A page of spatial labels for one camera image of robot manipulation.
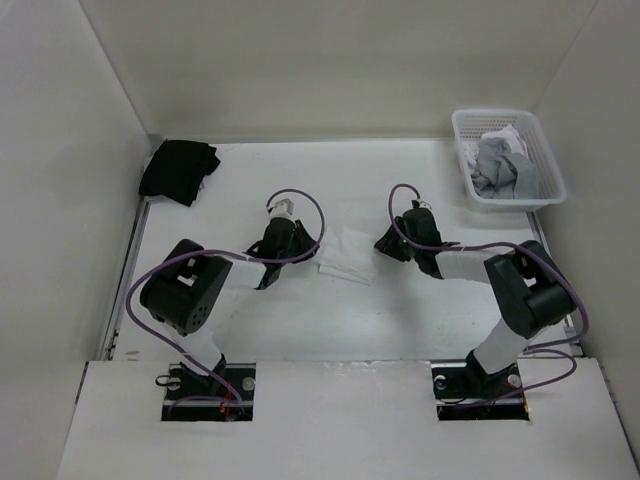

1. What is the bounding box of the white tank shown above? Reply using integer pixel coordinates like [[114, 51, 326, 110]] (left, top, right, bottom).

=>
[[314, 226, 377, 285], [463, 124, 529, 170]]

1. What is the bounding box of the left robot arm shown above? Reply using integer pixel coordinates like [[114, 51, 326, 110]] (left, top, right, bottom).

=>
[[139, 217, 319, 400]]

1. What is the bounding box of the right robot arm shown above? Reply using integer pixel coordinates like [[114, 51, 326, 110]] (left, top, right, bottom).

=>
[[249, 203, 577, 398]]

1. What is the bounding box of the grey crumpled tank top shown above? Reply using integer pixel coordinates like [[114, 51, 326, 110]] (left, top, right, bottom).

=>
[[471, 139, 540, 200]]

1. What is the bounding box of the black folded tank top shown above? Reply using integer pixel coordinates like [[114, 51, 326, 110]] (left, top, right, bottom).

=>
[[138, 140, 221, 207]]

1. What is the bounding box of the white crumpled tank top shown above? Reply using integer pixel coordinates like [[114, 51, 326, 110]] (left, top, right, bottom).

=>
[[463, 124, 529, 170]]

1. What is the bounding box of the white plastic basket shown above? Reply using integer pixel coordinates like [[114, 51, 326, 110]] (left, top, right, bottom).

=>
[[451, 109, 567, 213]]

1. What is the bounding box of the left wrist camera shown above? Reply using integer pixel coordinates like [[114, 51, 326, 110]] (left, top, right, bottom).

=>
[[267, 198, 294, 221]]

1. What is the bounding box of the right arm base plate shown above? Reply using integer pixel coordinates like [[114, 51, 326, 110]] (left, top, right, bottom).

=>
[[431, 362, 529, 421]]

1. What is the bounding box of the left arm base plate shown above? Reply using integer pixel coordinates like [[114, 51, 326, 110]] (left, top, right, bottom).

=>
[[155, 363, 257, 423]]

